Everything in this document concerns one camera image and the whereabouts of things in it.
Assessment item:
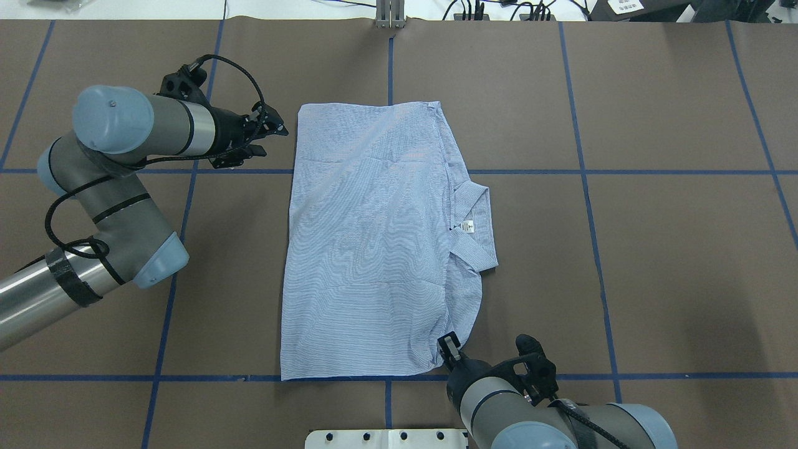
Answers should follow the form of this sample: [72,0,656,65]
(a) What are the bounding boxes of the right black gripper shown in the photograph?
[437,334,559,406]

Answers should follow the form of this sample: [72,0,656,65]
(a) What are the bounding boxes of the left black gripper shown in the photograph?
[209,103,290,170]

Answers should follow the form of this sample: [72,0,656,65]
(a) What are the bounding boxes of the light blue striped shirt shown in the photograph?
[279,102,498,381]

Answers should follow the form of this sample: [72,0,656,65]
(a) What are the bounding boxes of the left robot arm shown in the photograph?
[1,80,288,350]

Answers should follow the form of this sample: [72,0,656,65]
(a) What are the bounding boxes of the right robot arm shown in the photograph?
[437,332,678,448]

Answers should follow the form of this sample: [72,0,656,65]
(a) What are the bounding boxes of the aluminium frame post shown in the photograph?
[375,0,406,29]

